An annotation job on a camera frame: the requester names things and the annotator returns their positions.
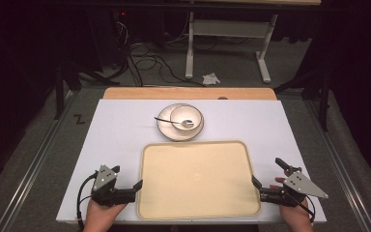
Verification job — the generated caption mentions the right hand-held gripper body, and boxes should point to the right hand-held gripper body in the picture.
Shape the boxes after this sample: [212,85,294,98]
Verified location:
[259,171,329,208]

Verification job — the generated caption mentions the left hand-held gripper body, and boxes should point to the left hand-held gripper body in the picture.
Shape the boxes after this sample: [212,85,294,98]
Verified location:
[91,164,136,207]

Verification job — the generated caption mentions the beige plastic tray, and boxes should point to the beige plastic tray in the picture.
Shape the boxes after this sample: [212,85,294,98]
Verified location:
[136,139,263,222]

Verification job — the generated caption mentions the white plate with dark rim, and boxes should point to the white plate with dark rim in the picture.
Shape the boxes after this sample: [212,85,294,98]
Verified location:
[156,102,205,142]

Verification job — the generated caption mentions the metal spoon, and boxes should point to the metal spoon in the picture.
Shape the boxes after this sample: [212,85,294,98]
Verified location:
[154,116,195,128]

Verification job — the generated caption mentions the white bowl with dark rim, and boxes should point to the white bowl with dark rim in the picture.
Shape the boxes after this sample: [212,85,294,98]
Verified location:
[169,104,205,131]

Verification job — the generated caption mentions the person's right hand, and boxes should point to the person's right hand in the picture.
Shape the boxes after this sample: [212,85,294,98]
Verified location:
[269,177,314,232]

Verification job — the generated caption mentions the person's left hand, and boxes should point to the person's left hand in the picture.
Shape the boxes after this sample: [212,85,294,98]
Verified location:
[82,198,128,232]

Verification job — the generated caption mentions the white board table cover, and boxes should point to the white board table cover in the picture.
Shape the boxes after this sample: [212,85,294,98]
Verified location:
[55,99,328,225]

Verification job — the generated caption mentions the black metal stand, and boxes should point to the black metal stand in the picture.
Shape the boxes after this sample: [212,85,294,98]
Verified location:
[272,62,333,132]
[53,60,121,121]

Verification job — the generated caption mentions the wooden table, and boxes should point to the wooden table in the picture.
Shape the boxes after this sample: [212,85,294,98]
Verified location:
[102,86,278,102]

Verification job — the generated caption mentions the crumpled white paper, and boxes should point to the crumpled white paper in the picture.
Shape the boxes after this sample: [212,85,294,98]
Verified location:
[202,72,221,86]

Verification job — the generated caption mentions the dark equipment case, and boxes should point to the dark equipment case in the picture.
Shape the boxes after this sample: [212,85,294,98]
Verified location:
[86,9,133,73]

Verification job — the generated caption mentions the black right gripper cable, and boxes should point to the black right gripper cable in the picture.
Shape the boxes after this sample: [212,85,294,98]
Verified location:
[289,192,317,224]

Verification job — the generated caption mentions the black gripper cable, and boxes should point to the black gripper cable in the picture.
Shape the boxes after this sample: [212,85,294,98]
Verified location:
[75,171,99,232]
[289,192,317,224]

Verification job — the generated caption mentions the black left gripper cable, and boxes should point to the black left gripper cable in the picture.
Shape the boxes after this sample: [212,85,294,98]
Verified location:
[75,171,99,232]

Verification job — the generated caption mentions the metal floor rail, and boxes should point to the metal floor rail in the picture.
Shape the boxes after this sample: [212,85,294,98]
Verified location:
[303,99,371,232]
[0,91,80,232]

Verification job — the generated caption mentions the long black floor cable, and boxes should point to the long black floor cable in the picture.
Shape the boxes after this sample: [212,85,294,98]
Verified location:
[127,52,208,88]

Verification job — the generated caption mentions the coiled black floor cable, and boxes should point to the coiled black floor cable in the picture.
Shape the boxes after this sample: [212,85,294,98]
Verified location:
[128,42,159,73]

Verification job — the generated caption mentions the white metal desk frame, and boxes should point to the white metal desk frame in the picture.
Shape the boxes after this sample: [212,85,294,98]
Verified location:
[180,0,323,85]

